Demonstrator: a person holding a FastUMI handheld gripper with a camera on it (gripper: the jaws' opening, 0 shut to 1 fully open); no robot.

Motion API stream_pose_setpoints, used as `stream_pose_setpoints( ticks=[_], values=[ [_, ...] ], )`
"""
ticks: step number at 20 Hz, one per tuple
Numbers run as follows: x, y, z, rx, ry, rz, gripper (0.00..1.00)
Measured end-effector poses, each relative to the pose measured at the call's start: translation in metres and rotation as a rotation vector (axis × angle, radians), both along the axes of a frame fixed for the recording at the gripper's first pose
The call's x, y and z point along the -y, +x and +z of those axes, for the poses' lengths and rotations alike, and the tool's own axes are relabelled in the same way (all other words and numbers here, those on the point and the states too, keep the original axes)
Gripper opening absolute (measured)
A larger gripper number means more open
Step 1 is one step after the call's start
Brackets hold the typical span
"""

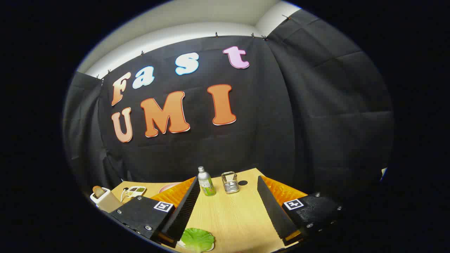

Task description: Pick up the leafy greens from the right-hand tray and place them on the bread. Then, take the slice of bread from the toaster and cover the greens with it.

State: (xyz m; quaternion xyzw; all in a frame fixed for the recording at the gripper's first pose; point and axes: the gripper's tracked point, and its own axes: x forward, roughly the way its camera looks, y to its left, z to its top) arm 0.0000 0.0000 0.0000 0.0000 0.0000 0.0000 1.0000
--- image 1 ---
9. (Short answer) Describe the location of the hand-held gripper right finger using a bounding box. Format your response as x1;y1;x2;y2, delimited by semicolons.
257;175;343;246

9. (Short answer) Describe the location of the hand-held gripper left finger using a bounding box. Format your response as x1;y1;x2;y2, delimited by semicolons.
108;176;201;248

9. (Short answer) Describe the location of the green lettuce leaf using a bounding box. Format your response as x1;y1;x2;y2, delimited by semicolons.
180;228;215;253

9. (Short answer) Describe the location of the green bottle with silver top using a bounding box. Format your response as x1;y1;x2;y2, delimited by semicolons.
198;166;217;196

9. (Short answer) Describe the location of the white divided dish with beans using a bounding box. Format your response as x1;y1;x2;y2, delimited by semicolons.
125;186;147;198

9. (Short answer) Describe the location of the white toaster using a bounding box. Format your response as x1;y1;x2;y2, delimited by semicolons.
90;188;123;213

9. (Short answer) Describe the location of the metal wire basket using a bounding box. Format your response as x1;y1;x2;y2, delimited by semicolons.
221;171;240;194

